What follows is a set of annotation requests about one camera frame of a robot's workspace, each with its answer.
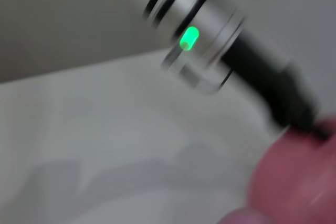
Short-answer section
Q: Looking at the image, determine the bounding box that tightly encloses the pink toy peach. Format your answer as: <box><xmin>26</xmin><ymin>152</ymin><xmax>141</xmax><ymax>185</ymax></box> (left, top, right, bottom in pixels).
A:
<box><xmin>217</xmin><ymin>206</ymin><xmax>266</xmax><ymax>224</ymax></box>

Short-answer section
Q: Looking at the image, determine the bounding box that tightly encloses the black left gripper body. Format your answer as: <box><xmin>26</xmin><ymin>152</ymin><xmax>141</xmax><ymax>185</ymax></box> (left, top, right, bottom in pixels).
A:
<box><xmin>220</xmin><ymin>31</ymin><xmax>329</xmax><ymax>141</ymax></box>

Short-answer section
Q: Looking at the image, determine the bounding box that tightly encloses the pink plastic bowl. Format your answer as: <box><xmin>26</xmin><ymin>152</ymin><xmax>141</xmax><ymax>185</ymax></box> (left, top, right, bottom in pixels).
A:
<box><xmin>248</xmin><ymin>115</ymin><xmax>336</xmax><ymax>224</ymax></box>

